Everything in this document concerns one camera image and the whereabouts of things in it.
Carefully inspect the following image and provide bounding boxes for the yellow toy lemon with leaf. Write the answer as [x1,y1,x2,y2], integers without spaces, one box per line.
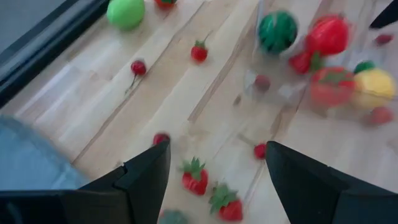
[353,60,397,110]

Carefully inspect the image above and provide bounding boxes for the red toy strawberry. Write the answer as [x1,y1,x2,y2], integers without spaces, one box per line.
[288,51,324,75]
[179,157,210,197]
[158,209,189,224]
[208,183,244,223]

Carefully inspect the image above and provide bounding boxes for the dark red toy cherry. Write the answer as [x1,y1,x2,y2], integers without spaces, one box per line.
[253,142,268,161]
[152,133,171,146]

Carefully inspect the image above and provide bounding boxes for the red toy fruit green top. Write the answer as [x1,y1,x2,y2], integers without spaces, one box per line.
[154,0,178,9]

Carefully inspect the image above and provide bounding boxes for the large red toy tomato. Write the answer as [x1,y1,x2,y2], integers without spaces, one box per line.
[309,65,357,108]

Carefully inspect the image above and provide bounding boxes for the red toy bell pepper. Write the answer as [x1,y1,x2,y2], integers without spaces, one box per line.
[305,14,351,57]

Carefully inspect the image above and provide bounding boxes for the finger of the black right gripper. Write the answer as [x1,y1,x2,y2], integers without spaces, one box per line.
[369,0,398,29]

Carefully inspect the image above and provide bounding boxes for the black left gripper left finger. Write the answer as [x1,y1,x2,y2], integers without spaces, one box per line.
[0,141,171,224]

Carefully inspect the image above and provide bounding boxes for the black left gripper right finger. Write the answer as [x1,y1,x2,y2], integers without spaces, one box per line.
[266,141,398,224]

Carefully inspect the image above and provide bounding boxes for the grey folded cloth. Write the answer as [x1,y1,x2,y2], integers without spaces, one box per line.
[0,114,91,191]

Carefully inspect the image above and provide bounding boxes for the green toy lime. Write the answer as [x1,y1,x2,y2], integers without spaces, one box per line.
[106,0,146,31]

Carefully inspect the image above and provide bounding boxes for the small strawberry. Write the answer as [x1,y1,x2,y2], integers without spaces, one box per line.
[190,39,209,64]

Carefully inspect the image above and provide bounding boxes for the clear plastic container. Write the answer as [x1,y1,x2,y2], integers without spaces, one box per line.
[241,0,398,134]

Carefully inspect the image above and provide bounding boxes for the black aluminium table frame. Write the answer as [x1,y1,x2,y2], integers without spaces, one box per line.
[0,0,111,108]

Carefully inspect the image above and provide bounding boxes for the pink toy peach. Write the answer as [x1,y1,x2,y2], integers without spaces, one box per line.
[362,105,395,127]

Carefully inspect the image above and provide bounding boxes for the small green toy watermelon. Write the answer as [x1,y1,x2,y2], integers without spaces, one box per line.
[257,11,299,55]

